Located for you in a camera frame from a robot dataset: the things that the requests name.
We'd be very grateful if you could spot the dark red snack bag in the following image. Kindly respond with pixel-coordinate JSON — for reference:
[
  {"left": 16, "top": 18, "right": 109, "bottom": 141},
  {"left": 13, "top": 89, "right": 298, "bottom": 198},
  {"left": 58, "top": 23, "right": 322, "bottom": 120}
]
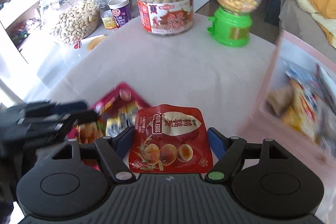
[{"left": 67, "top": 82, "right": 153, "bottom": 171}]

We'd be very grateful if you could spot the red quail egg pouch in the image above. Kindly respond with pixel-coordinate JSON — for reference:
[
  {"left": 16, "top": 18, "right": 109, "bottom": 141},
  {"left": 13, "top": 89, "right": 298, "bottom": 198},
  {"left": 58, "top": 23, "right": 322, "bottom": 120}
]
[{"left": 128, "top": 104, "right": 213, "bottom": 174}]

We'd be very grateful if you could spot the yellow guoba snack bag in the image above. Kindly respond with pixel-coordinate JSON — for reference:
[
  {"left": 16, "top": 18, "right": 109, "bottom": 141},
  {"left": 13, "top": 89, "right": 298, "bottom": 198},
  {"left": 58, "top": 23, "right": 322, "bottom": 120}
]
[{"left": 281, "top": 80, "right": 320, "bottom": 143}]

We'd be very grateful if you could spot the blue candy bag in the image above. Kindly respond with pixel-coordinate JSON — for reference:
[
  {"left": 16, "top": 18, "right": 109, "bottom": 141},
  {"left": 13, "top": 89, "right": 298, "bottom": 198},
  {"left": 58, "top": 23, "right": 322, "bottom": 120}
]
[{"left": 285, "top": 63, "right": 324, "bottom": 98}]

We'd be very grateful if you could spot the black gloved hand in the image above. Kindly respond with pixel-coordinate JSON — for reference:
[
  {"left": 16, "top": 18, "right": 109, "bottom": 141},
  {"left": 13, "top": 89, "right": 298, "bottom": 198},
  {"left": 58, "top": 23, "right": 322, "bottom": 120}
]
[{"left": 1, "top": 149, "right": 37, "bottom": 223}]

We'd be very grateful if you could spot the pink gift box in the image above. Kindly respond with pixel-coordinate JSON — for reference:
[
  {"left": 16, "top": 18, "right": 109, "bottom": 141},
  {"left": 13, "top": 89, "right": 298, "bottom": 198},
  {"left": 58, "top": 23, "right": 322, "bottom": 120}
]
[{"left": 240, "top": 31, "right": 335, "bottom": 223}]

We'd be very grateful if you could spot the yellow cake in wrapper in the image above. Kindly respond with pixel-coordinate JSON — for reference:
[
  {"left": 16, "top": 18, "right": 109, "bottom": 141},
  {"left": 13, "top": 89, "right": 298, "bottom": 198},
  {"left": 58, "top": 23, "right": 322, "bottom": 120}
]
[{"left": 73, "top": 35, "right": 106, "bottom": 51}]

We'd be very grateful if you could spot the large glass peanut jar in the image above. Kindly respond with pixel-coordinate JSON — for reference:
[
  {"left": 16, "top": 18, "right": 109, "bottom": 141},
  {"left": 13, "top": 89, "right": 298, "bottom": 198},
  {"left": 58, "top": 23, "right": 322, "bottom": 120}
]
[{"left": 39, "top": 0, "right": 100, "bottom": 45}]

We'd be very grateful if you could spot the small glass jar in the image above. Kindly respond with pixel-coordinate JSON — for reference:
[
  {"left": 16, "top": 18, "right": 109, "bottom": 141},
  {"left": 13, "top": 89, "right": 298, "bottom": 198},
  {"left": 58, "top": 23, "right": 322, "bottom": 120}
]
[{"left": 98, "top": 0, "right": 118, "bottom": 30}]

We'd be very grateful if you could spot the purple paper cup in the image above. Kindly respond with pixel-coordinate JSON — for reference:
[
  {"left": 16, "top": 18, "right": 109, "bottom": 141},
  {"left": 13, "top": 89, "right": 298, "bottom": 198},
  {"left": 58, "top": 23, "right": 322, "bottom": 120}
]
[{"left": 108, "top": 0, "right": 131, "bottom": 27}]

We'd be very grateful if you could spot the grey sofa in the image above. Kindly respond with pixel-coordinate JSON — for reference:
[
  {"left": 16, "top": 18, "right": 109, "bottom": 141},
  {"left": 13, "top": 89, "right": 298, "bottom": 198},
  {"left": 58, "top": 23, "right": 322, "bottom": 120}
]
[{"left": 279, "top": 0, "right": 335, "bottom": 62}]

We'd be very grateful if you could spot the green candy dispenser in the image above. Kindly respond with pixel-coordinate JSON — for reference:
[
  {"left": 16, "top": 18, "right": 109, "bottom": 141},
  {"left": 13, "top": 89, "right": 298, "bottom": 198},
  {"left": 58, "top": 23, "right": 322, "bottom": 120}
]
[{"left": 207, "top": 0, "right": 262, "bottom": 47}]

